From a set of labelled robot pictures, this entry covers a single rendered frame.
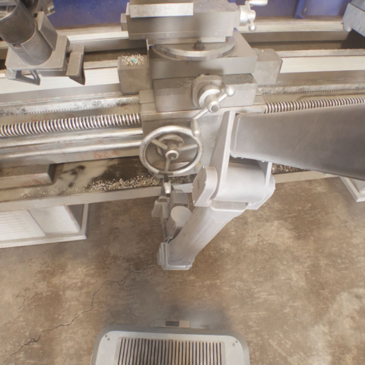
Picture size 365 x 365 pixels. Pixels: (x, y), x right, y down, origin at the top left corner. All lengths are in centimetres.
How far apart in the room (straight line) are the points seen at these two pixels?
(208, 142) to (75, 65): 55
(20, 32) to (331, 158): 44
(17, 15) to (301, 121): 40
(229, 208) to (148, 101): 55
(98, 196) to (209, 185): 78
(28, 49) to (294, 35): 117
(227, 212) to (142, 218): 114
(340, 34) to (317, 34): 12
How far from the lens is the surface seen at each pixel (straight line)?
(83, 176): 125
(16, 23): 49
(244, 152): 34
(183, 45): 87
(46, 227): 152
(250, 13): 95
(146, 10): 82
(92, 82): 98
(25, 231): 158
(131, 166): 124
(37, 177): 126
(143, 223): 152
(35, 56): 53
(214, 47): 86
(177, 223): 68
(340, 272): 158
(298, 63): 112
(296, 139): 26
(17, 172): 130
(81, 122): 98
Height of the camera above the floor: 127
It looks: 49 degrees down
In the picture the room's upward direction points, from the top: straight up
